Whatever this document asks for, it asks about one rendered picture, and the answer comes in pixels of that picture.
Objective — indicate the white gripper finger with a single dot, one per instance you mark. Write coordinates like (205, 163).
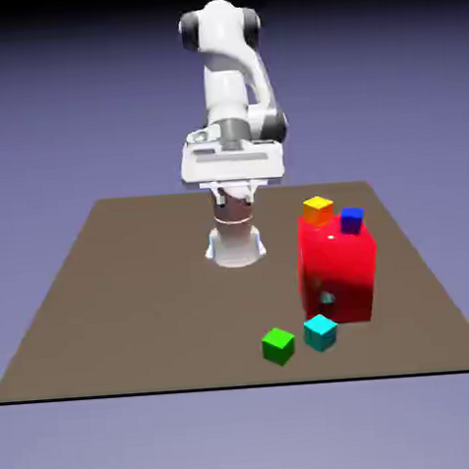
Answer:
(220, 196)
(249, 193)

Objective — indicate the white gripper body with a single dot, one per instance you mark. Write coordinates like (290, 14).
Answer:
(231, 164)

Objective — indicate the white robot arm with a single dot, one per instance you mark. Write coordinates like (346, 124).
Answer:
(222, 54)

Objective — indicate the small yellow cube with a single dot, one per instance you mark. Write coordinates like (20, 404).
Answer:
(318, 210)

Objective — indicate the small blue cube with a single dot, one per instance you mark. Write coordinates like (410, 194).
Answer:
(351, 220)

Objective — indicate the small green cube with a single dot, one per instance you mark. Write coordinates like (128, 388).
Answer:
(278, 346)

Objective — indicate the small cyan cube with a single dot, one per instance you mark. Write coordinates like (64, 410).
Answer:
(320, 332)

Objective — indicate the large red box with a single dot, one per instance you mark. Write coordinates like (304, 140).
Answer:
(337, 270)

